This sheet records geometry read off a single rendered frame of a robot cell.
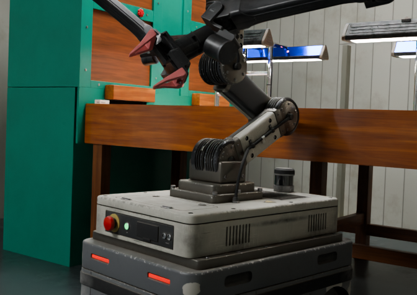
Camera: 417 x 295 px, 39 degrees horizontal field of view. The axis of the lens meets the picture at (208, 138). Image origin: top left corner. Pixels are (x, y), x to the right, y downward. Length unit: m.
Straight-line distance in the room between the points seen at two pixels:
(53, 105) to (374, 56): 2.35
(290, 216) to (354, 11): 2.90
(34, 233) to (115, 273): 1.43
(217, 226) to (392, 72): 2.90
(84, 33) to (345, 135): 1.35
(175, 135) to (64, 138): 0.65
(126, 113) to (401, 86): 2.19
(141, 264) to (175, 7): 2.02
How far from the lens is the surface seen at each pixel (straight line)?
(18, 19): 3.21
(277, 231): 1.73
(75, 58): 2.84
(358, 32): 2.39
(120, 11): 2.42
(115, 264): 1.69
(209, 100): 3.45
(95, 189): 2.80
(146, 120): 2.56
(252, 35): 2.63
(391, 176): 4.26
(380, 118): 2.01
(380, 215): 4.32
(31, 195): 3.08
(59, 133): 2.91
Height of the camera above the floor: 0.71
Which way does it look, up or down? 2 degrees down
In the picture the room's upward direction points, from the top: 2 degrees clockwise
